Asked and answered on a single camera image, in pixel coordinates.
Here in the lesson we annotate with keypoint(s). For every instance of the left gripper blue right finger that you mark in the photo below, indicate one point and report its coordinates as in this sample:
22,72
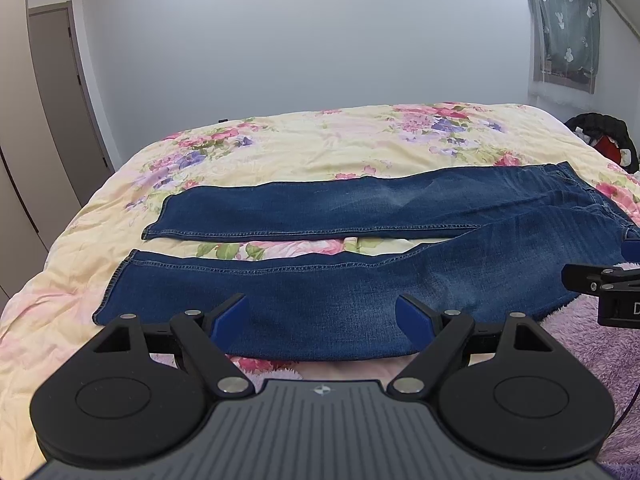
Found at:
422,325

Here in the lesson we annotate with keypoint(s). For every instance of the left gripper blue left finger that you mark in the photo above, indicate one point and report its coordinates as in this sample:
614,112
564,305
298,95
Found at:
214,330

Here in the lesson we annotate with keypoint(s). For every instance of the blue denim jeans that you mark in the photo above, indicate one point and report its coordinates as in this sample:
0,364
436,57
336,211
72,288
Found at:
322,264

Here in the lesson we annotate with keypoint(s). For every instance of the purple fluffy blanket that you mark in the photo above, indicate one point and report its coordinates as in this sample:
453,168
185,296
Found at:
612,355

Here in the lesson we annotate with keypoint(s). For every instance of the black and red bag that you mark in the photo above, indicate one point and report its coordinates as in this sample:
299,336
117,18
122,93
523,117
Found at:
609,136

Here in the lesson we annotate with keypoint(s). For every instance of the floral yellow quilt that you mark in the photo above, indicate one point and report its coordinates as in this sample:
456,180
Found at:
45,322

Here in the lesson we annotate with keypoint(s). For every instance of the beige wardrobe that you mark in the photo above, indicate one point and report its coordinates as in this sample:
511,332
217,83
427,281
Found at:
37,201

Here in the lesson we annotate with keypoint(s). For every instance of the green patterned curtain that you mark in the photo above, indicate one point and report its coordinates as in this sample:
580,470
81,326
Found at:
566,42

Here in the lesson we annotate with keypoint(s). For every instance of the grey-brown door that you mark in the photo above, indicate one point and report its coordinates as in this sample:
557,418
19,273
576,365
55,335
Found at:
65,98

